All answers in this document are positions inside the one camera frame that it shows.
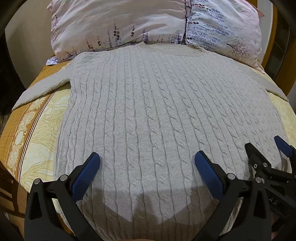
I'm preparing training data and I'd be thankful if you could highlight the brown wooden furniture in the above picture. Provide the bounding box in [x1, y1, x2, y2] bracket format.
[0, 160, 26, 219]

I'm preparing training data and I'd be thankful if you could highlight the dark furniture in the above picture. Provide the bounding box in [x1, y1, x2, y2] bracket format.
[0, 22, 26, 117]
[273, 13, 296, 93]

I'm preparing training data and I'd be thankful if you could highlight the yellow patterned blanket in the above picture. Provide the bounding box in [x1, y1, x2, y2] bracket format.
[0, 54, 296, 241]

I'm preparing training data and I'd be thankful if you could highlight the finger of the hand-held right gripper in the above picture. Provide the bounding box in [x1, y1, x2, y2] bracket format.
[274, 136, 296, 163]
[245, 143, 273, 179]

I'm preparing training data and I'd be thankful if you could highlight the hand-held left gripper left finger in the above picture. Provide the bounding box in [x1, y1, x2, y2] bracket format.
[24, 152, 102, 241]

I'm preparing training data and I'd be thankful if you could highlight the pink floral pillow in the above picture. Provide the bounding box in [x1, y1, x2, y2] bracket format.
[46, 0, 193, 66]

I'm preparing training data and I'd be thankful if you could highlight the grey cable-knit sweater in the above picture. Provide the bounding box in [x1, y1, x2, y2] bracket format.
[11, 42, 292, 241]

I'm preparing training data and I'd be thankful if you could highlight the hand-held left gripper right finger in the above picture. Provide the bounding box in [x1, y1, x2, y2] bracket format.
[194, 150, 273, 241]

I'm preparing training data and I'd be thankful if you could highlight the blue floral pillow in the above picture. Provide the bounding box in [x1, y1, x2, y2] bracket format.
[184, 0, 265, 70]

